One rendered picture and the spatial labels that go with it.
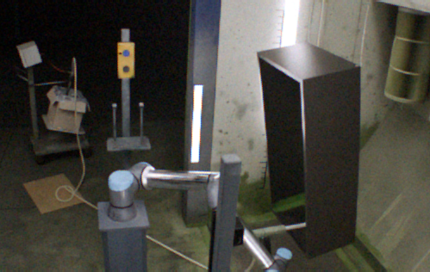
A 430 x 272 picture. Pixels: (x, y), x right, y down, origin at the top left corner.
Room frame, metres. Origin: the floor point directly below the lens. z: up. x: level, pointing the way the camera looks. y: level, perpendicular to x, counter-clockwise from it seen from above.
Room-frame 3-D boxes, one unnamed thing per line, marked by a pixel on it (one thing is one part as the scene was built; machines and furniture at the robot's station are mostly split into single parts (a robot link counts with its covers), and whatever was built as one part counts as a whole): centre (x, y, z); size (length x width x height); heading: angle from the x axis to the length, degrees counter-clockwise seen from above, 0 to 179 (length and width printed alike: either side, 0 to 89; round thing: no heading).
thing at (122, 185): (2.24, 0.52, 0.83); 0.17 x 0.15 x 0.18; 155
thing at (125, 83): (3.11, 0.67, 0.82); 0.06 x 0.06 x 1.64; 16
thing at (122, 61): (3.06, 0.65, 1.42); 0.12 x 0.06 x 0.26; 106
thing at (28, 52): (4.24, 1.74, 0.64); 0.73 x 0.50 x 1.27; 120
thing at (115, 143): (2.96, 0.62, 0.95); 0.26 x 0.15 x 0.32; 106
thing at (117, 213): (2.23, 0.52, 0.69); 0.19 x 0.19 x 0.10
